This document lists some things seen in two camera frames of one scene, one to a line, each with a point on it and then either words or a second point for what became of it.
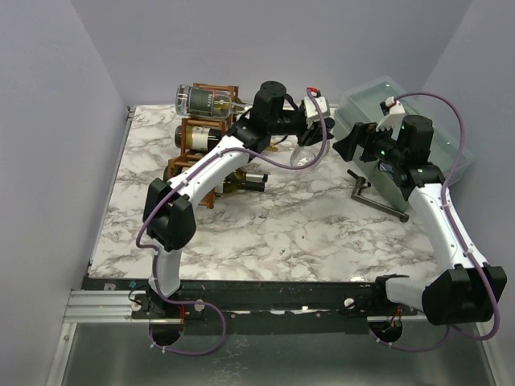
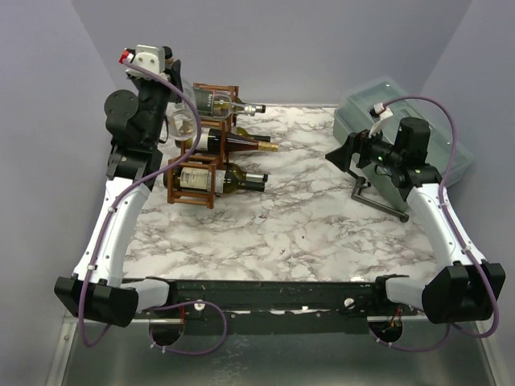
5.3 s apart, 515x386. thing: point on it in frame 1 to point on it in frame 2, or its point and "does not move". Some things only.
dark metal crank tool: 356,195 does not move
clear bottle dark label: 206,103 does not move
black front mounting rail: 265,307 does not move
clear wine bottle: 305,155 to 182,119
